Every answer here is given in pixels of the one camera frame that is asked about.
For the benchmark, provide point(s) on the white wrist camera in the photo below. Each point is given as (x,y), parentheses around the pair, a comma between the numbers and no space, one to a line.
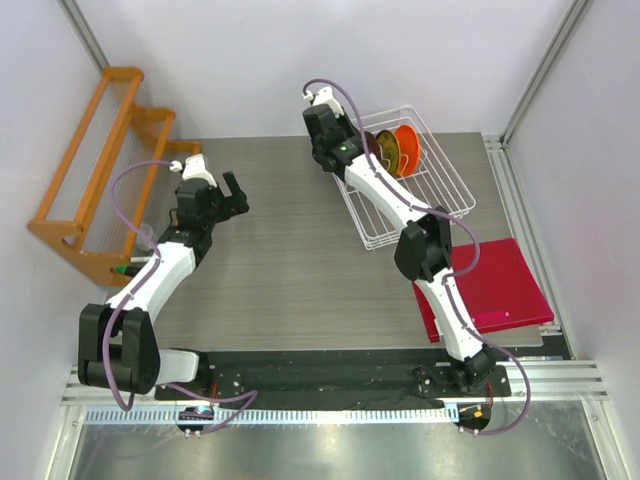
(324,96)
(193,167)

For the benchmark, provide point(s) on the white wire dish rack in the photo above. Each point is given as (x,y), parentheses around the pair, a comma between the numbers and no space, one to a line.
(435,180)

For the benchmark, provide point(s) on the aluminium frame rail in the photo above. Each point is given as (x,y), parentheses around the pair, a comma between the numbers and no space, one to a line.
(549,381)

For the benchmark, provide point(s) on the grey wall conduit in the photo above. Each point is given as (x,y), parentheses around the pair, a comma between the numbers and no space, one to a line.
(85,33)

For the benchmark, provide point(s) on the orange wooden rack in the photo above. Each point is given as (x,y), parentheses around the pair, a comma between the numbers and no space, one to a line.
(75,218)

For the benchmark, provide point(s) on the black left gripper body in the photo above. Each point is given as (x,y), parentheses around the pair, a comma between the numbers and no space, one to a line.
(219,209)

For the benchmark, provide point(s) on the yellow patterned plate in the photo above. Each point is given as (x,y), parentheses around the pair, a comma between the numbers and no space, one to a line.
(389,151)

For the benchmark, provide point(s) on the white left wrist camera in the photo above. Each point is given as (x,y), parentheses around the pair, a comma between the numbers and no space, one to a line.
(193,167)

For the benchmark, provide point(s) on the red cutting board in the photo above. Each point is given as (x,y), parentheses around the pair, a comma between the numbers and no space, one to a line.
(500,293)

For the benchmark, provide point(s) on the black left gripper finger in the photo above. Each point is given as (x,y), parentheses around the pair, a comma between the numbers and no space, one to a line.
(232,184)
(238,204)

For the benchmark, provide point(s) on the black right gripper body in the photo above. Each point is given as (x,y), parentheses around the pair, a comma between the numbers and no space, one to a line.
(342,123)

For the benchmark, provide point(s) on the red floral plate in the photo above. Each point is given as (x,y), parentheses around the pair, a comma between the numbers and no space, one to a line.
(373,147)

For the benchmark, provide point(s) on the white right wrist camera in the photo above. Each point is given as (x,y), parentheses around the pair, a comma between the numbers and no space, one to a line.
(324,96)

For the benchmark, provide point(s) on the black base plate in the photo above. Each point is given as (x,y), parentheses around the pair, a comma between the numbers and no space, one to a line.
(337,380)

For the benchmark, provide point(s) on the green marker pen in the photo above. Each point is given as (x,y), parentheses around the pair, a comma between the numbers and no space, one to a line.
(127,270)

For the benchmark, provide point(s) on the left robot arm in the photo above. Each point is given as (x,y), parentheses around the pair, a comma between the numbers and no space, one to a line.
(117,344)

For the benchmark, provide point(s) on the orange plate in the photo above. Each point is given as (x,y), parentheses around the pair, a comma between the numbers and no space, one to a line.
(409,147)

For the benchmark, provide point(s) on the clear plastic cup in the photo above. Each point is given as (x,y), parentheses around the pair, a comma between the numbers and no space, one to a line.
(145,238)

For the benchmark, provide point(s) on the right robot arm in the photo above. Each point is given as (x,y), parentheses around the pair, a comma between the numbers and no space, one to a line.
(424,249)

